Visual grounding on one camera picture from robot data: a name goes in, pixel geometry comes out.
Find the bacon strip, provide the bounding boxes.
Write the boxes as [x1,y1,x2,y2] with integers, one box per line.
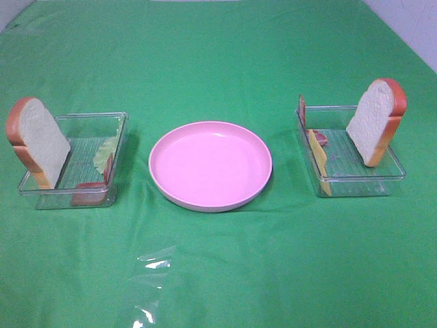
[298,94,328,146]
[71,154,114,206]

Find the green lettuce leaf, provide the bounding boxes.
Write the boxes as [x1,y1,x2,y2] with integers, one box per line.
[93,118,123,174]

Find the bread slice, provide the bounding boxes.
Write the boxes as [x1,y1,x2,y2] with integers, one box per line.
[5,97,70,189]
[346,78,407,167]

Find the pink round plate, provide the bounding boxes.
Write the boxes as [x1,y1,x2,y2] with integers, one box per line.
[148,121,272,213]

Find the yellow cheese slice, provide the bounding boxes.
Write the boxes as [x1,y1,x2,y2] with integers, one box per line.
[308,129,332,196]

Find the green tablecloth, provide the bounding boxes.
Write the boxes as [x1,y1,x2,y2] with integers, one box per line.
[1,1,436,327]

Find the clear left plastic tray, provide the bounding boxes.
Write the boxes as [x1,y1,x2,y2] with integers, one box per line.
[18,112,128,210]

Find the clear plastic tray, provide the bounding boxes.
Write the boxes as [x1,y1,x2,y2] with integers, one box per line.
[296,105,406,197]
[18,112,128,210]

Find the clear right plastic tray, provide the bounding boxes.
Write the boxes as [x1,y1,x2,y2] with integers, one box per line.
[296,105,406,197]

